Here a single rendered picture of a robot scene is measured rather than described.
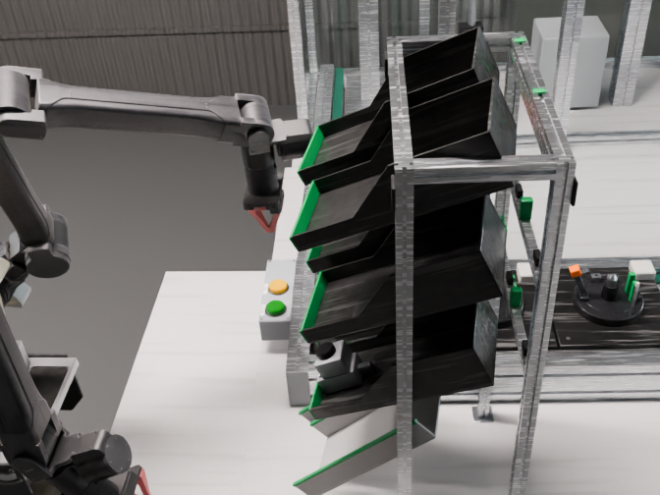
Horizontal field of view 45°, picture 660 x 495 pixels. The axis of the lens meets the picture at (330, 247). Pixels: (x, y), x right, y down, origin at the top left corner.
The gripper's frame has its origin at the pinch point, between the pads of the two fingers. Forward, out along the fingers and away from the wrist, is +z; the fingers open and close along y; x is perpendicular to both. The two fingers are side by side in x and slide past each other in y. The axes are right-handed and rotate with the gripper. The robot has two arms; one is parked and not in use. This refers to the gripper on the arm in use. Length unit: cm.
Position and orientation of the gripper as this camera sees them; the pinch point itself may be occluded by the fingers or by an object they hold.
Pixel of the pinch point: (269, 228)
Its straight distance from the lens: 150.6
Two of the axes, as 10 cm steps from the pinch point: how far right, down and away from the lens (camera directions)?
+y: 0.4, -6.1, 7.9
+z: 0.8, 7.9, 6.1
